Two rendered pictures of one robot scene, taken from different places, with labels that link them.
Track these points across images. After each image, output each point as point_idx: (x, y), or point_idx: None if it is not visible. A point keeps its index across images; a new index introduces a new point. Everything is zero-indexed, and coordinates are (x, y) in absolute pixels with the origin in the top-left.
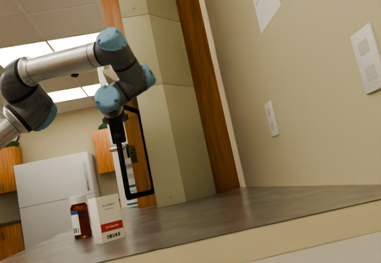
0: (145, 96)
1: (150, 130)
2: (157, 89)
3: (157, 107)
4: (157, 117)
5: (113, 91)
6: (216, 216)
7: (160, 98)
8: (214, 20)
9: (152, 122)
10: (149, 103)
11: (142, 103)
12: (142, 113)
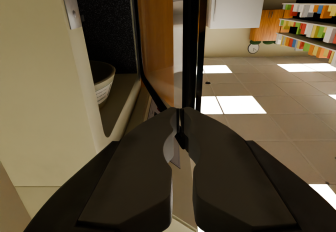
0: (66, 162)
1: (33, 31)
2: (29, 176)
3: (18, 123)
4: (11, 88)
5: None
6: None
7: (11, 150)
8: (9, 194)
9: (27, 67)
10: (49, 140)
11: (77, 144)
12: (76, 110)
